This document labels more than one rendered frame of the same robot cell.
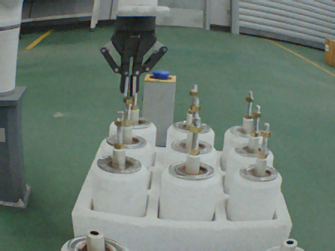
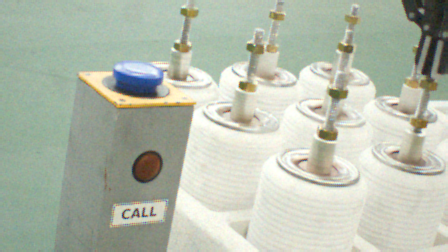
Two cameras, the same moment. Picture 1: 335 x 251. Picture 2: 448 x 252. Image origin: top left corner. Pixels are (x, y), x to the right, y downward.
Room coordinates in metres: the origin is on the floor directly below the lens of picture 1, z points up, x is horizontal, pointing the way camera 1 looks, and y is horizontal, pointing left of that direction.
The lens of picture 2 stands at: (1.55, 0.60, 0.54)
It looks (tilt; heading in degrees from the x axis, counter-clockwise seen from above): 19 degrees down; 231
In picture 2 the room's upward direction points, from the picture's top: 12 degrees clockwise
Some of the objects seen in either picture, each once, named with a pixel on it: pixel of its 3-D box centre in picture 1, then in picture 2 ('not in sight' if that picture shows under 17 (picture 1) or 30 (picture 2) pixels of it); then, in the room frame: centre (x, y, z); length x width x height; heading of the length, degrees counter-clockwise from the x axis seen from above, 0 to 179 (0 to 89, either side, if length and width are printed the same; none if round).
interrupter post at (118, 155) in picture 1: (118, 157); not in sight; (0.76, 0.07, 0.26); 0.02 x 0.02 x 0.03
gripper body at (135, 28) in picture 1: (134, 33); not in sight; (0.88, 0.07, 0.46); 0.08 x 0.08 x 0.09
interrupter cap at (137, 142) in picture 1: (125, 141); (408, 159); (0.88, 0.07, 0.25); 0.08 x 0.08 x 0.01
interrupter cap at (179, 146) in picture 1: (191, 147); (331, 113); (0.88, -0.05, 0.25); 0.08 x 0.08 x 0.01
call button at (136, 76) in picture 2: (161, 75); (137, 79); (1.17, 0.02, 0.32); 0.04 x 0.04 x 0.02
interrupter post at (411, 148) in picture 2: (125, 134); (412, 146); (0.88, 0.07, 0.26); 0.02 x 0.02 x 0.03
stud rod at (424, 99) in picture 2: (127, 111); (423, 104); (0.88, 0.07, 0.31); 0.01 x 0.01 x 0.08; 17
